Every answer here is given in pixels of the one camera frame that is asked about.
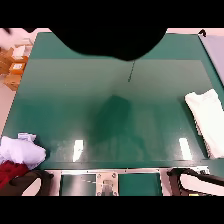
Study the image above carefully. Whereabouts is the white folded garment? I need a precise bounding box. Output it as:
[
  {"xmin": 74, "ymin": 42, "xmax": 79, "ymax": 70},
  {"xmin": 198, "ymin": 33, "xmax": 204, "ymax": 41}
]
[{"xmin": 184, "ymin": 88, "xmax": 224, "ymax": 160}]

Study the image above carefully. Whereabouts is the black garment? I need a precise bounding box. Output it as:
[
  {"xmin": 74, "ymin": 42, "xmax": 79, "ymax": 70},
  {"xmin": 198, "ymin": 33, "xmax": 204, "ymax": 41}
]
[{"xmin": 49, "ymin": 27, "xmax": 168, "ymax": 83}]

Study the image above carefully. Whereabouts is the cardboard box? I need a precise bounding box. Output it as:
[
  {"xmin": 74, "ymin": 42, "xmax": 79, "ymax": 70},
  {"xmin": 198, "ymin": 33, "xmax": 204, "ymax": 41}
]
[
  {"xmin": 3, "ymin": 73, "xmax": 23, "ymax": 92},
  {"xmin": 8, "ymin": 61, "xmax": 27, "ymax": 76},
  {"xmin": 0, "ymin": 45, "xmax": 31, "ymax": 65}
]

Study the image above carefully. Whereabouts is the silver frame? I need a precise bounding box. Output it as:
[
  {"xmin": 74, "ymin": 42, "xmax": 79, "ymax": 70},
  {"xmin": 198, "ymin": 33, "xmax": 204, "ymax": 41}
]
[{"xmin": 43, "ymin": 166, "xmax": 212, "ymax": 197}]

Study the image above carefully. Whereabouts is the red garment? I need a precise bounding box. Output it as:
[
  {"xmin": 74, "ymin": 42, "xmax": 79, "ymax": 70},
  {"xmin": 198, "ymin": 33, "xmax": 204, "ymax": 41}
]
[{"xmin": 0, "ymin": 160, "xmax": 30, "ymax": 190}]

